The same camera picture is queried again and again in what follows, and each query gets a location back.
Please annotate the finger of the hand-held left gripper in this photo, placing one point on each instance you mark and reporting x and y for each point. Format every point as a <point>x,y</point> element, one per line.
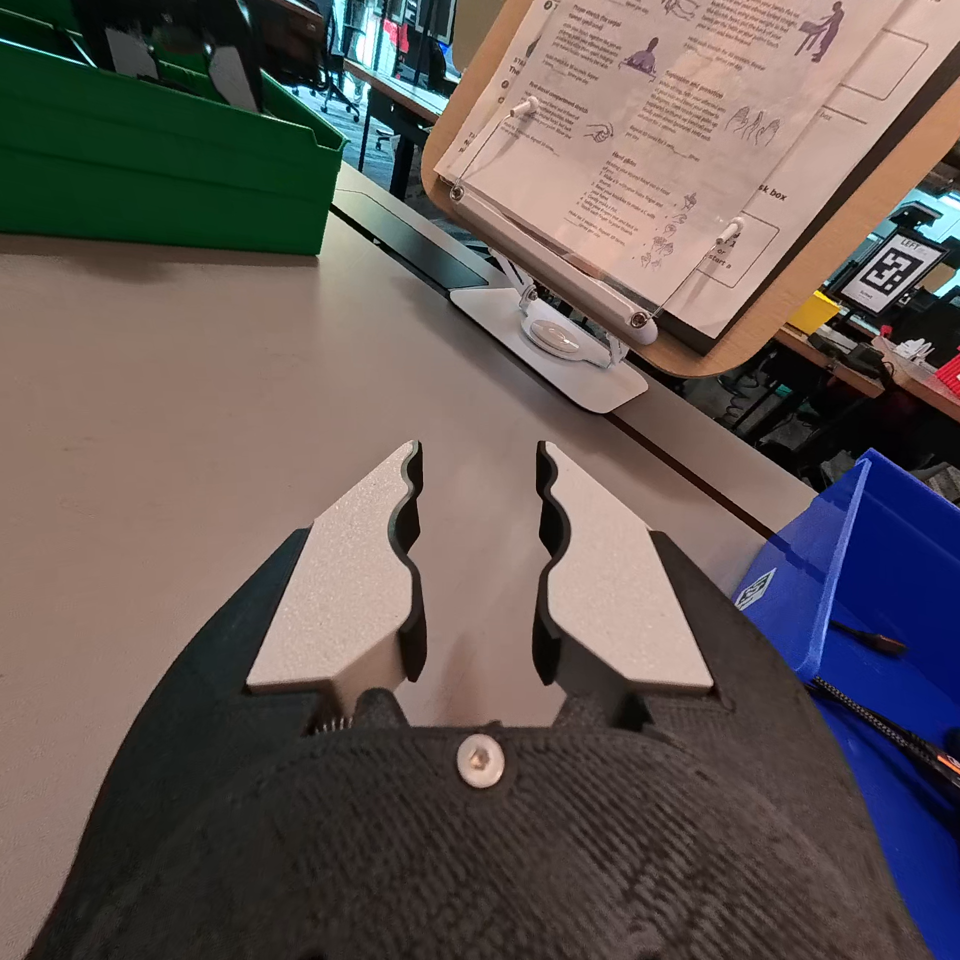
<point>234,79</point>
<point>131,52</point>

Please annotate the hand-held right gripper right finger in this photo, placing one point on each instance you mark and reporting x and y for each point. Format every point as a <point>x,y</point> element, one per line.
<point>622,600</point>

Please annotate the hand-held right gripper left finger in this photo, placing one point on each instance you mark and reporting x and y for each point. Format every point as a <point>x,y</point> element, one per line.
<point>337,592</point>

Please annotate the blue plastic bin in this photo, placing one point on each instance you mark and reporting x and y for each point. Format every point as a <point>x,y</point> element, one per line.
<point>885,540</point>

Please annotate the black orange-tipped plug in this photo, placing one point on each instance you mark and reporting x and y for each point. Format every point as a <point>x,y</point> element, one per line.
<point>877,641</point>

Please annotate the black office chair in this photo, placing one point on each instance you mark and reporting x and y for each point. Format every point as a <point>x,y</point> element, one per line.
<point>334,67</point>

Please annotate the green plastic bin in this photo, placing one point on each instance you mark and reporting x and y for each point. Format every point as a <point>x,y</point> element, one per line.
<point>150,172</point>

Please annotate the grey desk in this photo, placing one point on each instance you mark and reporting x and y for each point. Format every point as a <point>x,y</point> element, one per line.
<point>397,86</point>

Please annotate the yellow plastic bin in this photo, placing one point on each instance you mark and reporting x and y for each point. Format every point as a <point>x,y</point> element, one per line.
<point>814,315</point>

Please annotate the wooden desk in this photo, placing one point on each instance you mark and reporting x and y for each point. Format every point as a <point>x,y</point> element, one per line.
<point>907,394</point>

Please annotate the wooden document stand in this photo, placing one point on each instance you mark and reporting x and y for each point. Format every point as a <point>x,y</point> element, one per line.
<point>825,262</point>

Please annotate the red plastic bin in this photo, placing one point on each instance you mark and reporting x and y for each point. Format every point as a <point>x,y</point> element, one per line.
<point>951,379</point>

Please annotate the printed paper sheet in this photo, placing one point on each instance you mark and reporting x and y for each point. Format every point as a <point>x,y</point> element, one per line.
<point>637,150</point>

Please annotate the black and white tag sign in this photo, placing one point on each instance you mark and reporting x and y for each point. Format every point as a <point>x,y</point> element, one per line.
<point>892,274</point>

